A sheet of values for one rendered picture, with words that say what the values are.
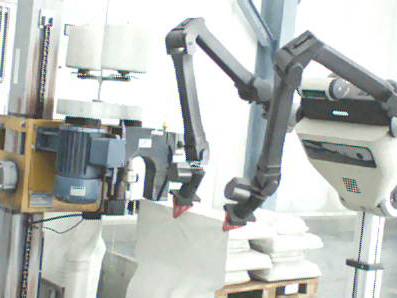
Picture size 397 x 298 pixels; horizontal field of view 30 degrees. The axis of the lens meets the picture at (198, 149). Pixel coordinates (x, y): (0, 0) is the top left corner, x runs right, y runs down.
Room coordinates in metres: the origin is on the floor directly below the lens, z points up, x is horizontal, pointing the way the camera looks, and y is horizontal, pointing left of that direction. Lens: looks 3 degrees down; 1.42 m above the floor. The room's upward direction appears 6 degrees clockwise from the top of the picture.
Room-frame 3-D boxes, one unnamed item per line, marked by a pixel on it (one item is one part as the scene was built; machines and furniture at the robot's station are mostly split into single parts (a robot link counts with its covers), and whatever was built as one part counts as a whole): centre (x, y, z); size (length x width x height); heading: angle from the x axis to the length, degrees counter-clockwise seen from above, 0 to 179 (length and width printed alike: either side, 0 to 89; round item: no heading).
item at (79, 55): (2.73, 0.45, 1.61); 0.15 x 0.14 x 0.17; 40
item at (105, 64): (2.53, 0.28, 1.61); 0.17 x 0.17 x 0.17
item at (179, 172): (2.44, 0.03, 1.24); 0.11 x 0.09 x 0.12; 131
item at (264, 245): (6.02, -0.74, 0.44); 0.68 x 0.44 x 0.15; 130
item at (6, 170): (2.49, 0.65, 1.14); 0.11 x 0.06 x 0.11; 40
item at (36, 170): (2.63, 0.52, 1.18); 0.34 x 0.25 x 0.31; 130
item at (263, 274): (6.01, -0.76, 0.20); 0.67 x 0.43 x 0.15; 130
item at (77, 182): (2.43, 0.39, 1.21); 0.15 x 0.15 x 0.25
